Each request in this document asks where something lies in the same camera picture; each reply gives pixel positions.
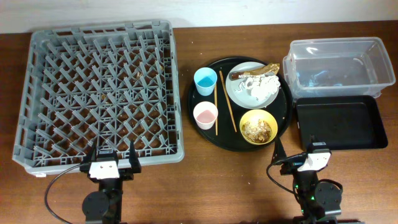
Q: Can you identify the clear plastic bin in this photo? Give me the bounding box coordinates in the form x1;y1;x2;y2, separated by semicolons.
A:
283;37;396;100

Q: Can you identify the round black tray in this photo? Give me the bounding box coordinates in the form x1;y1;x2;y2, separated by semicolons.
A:
187;57;293;152

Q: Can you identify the white tissue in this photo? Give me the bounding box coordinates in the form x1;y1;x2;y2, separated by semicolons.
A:
234;75;280;101

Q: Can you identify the yellow bowl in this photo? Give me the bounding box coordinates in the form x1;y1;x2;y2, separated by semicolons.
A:
239;110;278;145

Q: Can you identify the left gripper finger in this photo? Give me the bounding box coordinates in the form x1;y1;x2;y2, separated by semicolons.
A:
83;143;96;164
129;141;139;170

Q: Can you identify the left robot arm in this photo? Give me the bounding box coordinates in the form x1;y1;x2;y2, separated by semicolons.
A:
80;142;141;223

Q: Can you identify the wooden chopstick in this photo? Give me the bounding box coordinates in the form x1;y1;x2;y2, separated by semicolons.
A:
219;70;237;132
213;83;219;136

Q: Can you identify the gold snack wrapper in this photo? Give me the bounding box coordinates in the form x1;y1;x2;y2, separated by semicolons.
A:
230;63;280;80

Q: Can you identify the pink plastic cup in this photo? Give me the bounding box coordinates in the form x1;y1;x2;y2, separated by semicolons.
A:
193;101;218;130

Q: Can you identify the blue plastic cup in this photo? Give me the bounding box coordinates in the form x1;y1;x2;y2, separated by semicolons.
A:
194;67;218;96

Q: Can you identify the food scraps and rice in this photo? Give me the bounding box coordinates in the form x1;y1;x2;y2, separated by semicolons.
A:
242;119;272;143

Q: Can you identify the grey round plate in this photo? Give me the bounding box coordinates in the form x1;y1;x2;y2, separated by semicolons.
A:
225;62;280;109

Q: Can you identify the grey dishwasher rack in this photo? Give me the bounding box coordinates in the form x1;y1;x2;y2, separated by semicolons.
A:
12;20;185;177

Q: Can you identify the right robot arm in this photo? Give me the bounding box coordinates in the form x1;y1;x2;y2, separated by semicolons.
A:
266;136;343;223

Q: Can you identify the black rectangular tray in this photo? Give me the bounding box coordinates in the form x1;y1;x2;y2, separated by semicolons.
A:
296;95;388;150

